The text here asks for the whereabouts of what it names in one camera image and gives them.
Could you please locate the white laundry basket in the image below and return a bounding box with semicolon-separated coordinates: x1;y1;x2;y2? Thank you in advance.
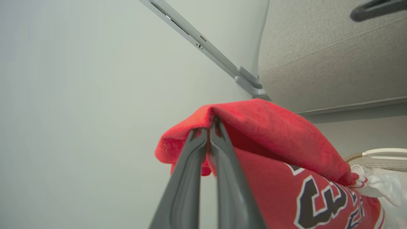
345;148;407;173

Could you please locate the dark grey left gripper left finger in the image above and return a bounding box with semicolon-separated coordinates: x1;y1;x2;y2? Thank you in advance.
149;127;209;229

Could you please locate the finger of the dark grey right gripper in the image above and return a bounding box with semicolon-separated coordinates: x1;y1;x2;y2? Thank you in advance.
350;0;407;22

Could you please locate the grey metal partition post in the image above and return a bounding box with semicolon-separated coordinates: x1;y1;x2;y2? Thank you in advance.
139;0;269;98

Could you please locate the red basketball jersey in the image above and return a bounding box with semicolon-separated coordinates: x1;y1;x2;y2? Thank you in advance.
155;99;387;229

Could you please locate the grey fabric sofa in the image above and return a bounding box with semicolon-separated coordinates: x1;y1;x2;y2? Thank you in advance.
258;0;407;115

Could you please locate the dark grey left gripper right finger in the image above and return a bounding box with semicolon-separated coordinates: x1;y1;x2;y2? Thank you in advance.
207;115;268;229

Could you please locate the white cloth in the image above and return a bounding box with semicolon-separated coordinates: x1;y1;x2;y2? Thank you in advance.
350;165;407;229

